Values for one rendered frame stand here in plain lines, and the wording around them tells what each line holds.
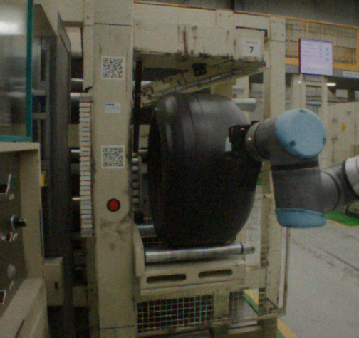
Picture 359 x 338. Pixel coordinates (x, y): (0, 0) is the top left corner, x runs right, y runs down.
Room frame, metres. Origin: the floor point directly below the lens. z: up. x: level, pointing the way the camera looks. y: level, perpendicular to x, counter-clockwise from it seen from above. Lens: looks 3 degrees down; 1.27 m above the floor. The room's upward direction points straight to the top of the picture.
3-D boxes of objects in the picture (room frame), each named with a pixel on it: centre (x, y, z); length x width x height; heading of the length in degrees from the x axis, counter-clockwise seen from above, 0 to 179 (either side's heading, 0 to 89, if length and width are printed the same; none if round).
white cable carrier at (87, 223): (1.02, 0.31, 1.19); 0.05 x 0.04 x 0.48; 13
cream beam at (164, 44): (1.46, -0.07, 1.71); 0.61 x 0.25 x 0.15; 103
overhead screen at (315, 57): (4.71, -2.12, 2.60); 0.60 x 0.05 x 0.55; 102
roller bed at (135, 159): (1.47, 0.29, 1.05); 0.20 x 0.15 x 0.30; 103
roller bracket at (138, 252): (1.10, 0.16, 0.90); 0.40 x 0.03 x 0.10; 13
